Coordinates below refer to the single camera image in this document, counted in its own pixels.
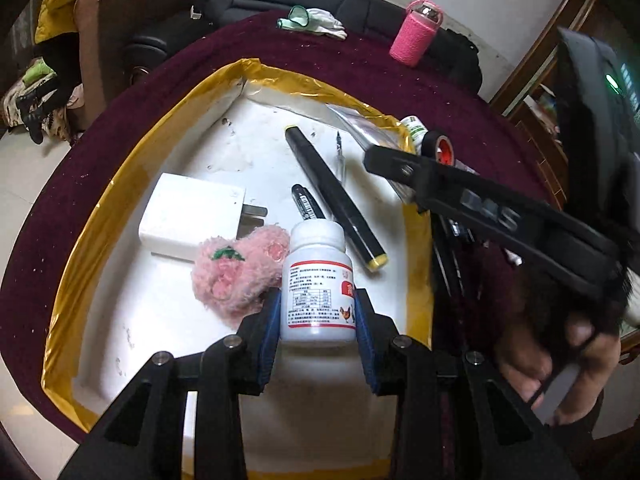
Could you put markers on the short black pen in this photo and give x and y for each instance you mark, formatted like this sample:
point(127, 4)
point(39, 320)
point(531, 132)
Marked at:
point(306, 200)

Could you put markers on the wooden door frame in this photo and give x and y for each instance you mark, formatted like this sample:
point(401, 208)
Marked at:
point(545, 150)

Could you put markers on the white power adapter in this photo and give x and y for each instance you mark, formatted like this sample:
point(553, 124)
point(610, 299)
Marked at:
point(185, 215)

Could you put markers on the brown armchair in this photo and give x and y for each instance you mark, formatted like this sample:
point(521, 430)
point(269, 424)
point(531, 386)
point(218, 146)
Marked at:
point(100, 35)

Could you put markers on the white tray yellow tape rim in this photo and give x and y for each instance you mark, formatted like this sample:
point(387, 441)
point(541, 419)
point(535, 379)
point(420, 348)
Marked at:
point(165, 310)

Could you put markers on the lime green bag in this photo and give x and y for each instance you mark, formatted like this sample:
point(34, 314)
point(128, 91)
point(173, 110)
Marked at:
point(31, 71)

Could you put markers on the clear plastic zip bag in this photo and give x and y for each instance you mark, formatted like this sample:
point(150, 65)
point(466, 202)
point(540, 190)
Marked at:
point(370, 127)

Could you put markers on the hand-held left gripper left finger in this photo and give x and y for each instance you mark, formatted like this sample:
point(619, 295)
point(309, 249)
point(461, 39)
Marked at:
point(269, 345)

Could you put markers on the bottle with pink knitted sleeve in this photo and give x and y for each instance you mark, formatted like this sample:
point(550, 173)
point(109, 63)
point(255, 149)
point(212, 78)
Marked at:
point(412, 40)

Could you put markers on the clear thin pen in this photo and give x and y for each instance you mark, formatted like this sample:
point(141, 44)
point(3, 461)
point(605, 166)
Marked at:
point(341, 160)

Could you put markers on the patterned blanket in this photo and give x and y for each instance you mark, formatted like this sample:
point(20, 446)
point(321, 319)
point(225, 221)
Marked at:
point(60, 120)

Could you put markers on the black tape roll red core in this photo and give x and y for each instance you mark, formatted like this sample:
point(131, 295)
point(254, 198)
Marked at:
point(427, 145)

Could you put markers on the small white green bottle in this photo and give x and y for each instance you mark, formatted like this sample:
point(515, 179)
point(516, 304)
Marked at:
point(412, 127)

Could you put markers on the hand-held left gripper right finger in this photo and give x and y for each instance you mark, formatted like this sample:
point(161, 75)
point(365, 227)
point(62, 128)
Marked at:
point(366, 355)

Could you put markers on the black marker yellow cap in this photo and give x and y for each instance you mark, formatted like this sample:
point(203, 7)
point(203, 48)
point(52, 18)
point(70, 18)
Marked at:
point(330, 195)

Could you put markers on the maroon tablecloth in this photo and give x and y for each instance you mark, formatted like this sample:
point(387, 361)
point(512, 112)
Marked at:
point(350, 70)

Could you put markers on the white medicine bottle red label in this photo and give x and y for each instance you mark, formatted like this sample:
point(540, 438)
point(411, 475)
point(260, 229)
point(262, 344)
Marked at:
point(315, 280)

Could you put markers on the pink plush toy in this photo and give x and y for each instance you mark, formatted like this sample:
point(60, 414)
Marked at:
point(235, 280)

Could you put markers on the white gloves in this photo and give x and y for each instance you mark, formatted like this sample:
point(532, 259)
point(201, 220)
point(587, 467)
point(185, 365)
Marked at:
point(325, 22)

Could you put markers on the person's right hand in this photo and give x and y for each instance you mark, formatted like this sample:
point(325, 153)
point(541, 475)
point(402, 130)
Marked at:
point(525, 360)

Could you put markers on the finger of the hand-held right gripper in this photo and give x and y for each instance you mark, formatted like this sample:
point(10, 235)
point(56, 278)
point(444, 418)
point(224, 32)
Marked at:
point(480, 200)

